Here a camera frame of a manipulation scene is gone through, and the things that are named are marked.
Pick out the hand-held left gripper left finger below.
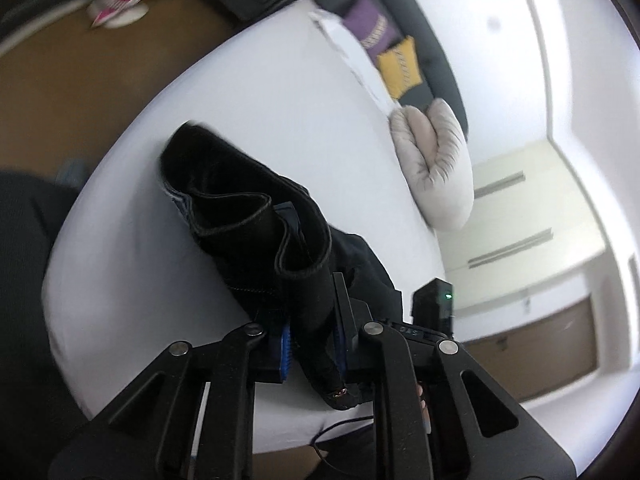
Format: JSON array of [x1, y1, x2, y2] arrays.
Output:
[[47, 321, 296, 480]]

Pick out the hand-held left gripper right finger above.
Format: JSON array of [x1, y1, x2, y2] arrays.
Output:
[[331, 272, 577, 480]]

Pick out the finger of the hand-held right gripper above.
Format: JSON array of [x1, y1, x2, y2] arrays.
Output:
[[273, 202, 302, 242]]

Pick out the black denim pants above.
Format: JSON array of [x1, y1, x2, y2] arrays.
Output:
[[158, 121, 404, 409]]

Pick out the person's right hand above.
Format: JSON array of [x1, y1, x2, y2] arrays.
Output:
[[416, 382, 432, 433]]

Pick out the folded beige duvet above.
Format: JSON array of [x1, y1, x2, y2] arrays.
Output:
[[388, 98, 475, 231]]

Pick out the bed with white sheet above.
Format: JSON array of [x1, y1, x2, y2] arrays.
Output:
[[42, 0, 442, 457]]

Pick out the white pillow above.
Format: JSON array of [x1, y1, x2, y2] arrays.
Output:
[[308, 8, 402, 114]]

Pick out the yellow patterned pillow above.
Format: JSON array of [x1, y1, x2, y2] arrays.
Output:
[[374, 36, 427, 101]]

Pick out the purple patterned pillow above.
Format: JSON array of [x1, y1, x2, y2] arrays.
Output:
[[342, 0, 402, 51]]

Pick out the dark grey padded headboard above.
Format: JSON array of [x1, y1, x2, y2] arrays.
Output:
[[312, 0, 471, 142]]

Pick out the person's dark clothing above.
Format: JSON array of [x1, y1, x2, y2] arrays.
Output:
[[0, 170, 90, 480]]

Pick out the thin black cable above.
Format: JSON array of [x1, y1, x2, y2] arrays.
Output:
[[309, 414, 377, 463]]

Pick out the cream wardrobe with black handles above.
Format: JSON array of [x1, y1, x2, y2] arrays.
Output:
[[440, 137, 640, 317]]

